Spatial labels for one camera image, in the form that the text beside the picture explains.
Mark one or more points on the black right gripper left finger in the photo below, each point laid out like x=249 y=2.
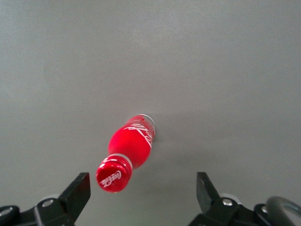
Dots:
x=75 y=195

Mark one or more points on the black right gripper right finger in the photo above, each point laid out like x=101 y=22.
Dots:
x=209 y=197

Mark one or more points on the red coke bottle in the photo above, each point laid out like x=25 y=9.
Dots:
x=129 y=146

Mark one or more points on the dark grey table mat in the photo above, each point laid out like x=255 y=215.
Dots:
x=176 y=70

